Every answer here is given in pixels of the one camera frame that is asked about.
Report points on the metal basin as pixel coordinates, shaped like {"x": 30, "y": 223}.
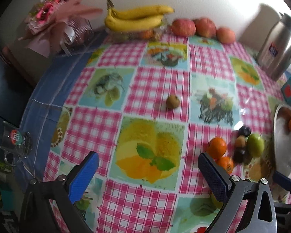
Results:
{"x": 284, "y": 148}

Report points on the glass mug with red label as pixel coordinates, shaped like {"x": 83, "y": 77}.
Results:
{"x": 15, "y": 138}

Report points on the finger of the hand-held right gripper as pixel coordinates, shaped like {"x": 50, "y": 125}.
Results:
{"x": 287, "y": 206}
{"x": 284, "y": 180}

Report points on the pink flower bouquet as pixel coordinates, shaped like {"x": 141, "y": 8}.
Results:
{"x": 51, "y": 17}

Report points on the small orange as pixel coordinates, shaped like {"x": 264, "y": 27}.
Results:
{"x": 226, "y": 165}

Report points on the dark purple plum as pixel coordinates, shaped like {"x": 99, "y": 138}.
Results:
{"x": 244, "y": 131}
{"x": 240, "y": 154}

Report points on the large red apple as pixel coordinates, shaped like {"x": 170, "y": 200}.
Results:
{"x": 183, "y": 27}

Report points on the green round fruit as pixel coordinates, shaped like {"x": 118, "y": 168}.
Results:
{"x": 256, "y": 145}

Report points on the stainless steel thermos jug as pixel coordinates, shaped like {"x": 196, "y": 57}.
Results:
{"x": 278, "y": 46}

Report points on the blue cloth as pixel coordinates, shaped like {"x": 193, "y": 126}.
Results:
{"x": 51, "y": 82}

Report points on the large orange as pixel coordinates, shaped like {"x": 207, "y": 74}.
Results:
{"x": 217, "y": 147}

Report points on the small brown round fruit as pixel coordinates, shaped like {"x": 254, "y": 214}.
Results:
{"x": 172, "y": 102}

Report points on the small red apple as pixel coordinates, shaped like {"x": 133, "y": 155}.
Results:
{"x": 225, "y": 36}

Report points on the pink checkered fruit-print tablecloth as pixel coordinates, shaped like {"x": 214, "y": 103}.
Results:
{"x": 157, "y": 77}

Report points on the yellow banana bunch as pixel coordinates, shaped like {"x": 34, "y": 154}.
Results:
{"x": 135, "y": 19}

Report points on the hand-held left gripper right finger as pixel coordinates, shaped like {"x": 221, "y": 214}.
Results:
{"x": 213, "y": 174}

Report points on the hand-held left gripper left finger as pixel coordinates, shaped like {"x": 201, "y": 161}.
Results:
{"x": 83, "y": 177}

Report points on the small brown kiwi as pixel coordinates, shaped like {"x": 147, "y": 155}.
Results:
{"x": 240, "y": 141}

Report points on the teal box with red label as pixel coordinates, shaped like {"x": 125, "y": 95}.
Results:
{"x": 290, "y": 91}

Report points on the orange in plastic container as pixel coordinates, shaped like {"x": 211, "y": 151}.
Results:
{"x": 147, "y": 34}

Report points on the clear plastic fruit container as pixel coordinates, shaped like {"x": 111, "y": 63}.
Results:
{"x": 133, "y": 36}

